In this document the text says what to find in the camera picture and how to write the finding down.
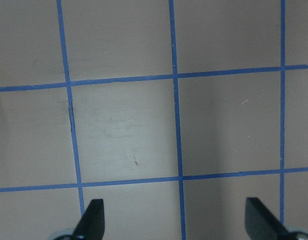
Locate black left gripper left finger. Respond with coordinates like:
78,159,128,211
73,199,105,240

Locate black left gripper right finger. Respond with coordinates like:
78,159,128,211
245,197,289,240

